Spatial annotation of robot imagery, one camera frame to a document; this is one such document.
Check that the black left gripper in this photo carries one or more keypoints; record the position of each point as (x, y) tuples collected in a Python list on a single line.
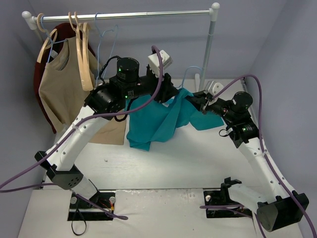
[(166, 87)]

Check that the blue wire hanger free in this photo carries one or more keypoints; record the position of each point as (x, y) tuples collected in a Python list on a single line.
[(185, 73), (101, 36)]

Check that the metal clothes rack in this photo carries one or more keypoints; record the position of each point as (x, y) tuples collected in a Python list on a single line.
[(35, 22)]

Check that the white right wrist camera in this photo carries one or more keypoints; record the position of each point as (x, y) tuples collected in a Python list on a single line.
[(211, 89)]

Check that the dark red garment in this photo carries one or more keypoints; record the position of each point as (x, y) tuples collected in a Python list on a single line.
[(64, 32)]

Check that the teal t shirt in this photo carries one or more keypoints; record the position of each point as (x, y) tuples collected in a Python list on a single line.
[(157, 122)]

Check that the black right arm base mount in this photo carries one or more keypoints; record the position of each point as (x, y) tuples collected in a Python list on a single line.
[(221, 204)]

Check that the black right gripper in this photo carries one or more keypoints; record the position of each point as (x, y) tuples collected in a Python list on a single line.
[(203, 103)]

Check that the wooden hanger pair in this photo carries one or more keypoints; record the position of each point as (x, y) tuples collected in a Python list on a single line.
[(79, 51), (84, 35)]

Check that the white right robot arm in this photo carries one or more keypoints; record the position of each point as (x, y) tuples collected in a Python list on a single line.
[(279, 205)]

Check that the blue wire hanger holding top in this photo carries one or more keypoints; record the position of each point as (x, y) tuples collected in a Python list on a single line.
[(51, 50)]

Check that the wooden hanger far left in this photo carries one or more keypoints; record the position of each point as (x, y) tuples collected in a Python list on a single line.
[(49, 41)]

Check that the wooden hanger middle pair front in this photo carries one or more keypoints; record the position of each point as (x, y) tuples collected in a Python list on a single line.
[(84, 35)]

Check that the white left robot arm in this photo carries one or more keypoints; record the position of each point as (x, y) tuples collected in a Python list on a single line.
[(102, 104)]

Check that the wooden hanger middle pair back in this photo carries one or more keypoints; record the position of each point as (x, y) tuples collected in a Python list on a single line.
[(79, 51)]

